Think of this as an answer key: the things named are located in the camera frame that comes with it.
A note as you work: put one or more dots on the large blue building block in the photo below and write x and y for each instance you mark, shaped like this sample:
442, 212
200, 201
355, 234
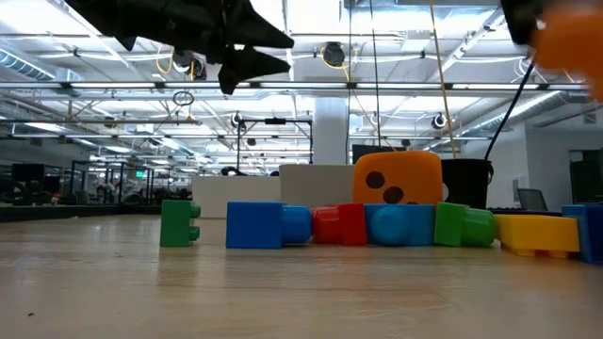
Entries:
254, 226

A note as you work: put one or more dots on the orange foam die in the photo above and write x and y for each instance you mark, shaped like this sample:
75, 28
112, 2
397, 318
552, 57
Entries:
414, 179

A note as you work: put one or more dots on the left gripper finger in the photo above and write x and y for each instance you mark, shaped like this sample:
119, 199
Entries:
249, 66
261, 30

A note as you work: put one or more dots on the black cup with white logo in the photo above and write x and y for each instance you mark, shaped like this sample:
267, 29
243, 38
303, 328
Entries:
466, 183

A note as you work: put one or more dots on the green building block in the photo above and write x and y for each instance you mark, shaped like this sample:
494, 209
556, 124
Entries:
452, 225

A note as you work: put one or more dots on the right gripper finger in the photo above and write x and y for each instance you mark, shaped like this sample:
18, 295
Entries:
520, 19

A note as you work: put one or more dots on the green studded brick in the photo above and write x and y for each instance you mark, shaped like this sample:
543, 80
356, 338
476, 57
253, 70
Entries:
174, 223

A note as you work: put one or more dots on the large grey plastic bin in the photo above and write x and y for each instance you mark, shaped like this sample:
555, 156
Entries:
315, 186

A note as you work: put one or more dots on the black background rig frame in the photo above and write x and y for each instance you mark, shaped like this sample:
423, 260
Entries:
275, 121

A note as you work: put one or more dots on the light blue T-shaped block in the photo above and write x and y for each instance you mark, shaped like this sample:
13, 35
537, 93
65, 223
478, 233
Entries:
400, 226

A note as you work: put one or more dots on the orange wedge block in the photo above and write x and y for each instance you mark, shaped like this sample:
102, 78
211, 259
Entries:
572, 42

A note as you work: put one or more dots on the yellow studded brick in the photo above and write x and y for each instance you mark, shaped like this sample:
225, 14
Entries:
537, 233

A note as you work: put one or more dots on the grey laptop screen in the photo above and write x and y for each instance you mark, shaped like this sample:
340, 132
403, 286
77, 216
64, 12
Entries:
532, 200

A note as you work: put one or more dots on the red building block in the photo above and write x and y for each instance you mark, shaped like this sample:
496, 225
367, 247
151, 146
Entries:
339, 225

